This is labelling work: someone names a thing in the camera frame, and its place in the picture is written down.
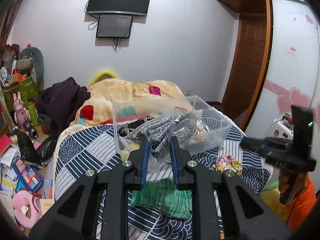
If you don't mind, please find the floral fabric bundle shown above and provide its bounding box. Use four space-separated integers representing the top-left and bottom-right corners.
213 155 242 175

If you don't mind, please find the green knitted cloth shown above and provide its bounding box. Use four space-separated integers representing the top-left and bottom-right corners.
130 178 192 219

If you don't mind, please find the grey knit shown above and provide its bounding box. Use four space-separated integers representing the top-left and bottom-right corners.
120 109 197 161

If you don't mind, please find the white cloth bundle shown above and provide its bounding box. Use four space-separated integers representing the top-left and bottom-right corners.
194 120 210 134

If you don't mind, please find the black chain-pattern cloth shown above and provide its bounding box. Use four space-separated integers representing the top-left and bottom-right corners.
118 116 154 137

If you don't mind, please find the orange sleeve forearm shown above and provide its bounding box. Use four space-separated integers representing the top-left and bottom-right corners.
286 173 316 232

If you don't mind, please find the white sliding wardrobe door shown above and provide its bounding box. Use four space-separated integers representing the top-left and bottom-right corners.
246 0 319 138

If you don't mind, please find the pink plush toy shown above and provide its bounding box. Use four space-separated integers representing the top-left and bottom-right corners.
11 190 41 230

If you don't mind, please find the colourful pencil box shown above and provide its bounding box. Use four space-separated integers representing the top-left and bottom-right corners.
12 159 43 193

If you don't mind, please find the brown wooden door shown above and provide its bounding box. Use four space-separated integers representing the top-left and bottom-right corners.
222 14 266 119

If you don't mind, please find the blue patterned bed sheet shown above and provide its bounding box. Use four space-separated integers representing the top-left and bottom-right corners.
53 107 273 240

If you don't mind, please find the clear plastic storage box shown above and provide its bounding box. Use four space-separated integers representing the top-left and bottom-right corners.
112 96 232 161

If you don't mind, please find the black plastic bag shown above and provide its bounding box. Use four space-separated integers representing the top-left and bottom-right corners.
11 129 58 169

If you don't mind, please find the green bottle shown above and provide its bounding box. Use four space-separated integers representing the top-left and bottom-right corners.
27 101 39 127

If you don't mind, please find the pink rabbit figurine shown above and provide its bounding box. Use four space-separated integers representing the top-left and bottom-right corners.
13 92 30 127

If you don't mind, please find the dark purple clothing pile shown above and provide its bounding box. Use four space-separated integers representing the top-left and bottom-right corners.
36 77 91 134

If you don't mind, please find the beige fleece blanket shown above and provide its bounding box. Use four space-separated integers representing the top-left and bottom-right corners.
71 79 192 126

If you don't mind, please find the green storage box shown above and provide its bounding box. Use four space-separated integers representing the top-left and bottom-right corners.
3 77 39 112

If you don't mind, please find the yellow green headboard cushion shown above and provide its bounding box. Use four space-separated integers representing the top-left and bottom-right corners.
89 69 118 87

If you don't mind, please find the grey green plush toy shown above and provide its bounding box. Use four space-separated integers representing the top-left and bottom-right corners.
16 47 44 90

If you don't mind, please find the small wall monitor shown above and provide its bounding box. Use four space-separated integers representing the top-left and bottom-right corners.
96 14 133 38

